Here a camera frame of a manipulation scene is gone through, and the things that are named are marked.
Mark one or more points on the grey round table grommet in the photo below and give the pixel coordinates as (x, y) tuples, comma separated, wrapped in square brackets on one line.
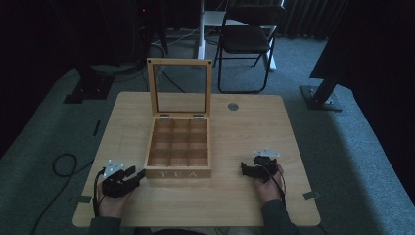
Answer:
[(233, 106)]

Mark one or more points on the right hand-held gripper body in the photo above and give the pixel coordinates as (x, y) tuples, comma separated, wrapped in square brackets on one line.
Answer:
[(266, 164)]

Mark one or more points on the person's right hand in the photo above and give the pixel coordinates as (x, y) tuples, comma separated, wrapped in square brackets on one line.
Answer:
[(270, 191)]

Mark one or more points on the black stand base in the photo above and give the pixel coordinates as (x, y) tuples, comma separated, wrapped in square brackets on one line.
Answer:
[(89, 88)]

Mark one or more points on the dark curtain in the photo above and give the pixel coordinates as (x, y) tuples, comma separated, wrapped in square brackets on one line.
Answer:
[(310, 19)]

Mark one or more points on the wooden tea box with lid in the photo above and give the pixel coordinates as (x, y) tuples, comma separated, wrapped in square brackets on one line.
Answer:
[(178, 173)]

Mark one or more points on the grey tape piece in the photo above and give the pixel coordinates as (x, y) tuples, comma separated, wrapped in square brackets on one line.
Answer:
[(84, 199), (311, 195)]

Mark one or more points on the black stand with metal base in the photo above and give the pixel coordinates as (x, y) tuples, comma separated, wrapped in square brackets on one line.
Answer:
[(321, 98)]

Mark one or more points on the person's left hand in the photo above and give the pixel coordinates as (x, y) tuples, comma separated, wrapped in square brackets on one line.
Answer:
[(112, 205)]

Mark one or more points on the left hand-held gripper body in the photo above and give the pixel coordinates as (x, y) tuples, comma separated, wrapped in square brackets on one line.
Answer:
[(114, 187)]

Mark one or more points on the black strip on floor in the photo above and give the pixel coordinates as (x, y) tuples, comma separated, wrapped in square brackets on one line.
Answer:
[(97, 128)]

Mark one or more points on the black folding chair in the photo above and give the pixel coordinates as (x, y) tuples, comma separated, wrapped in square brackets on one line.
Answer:
[(244, 39)]

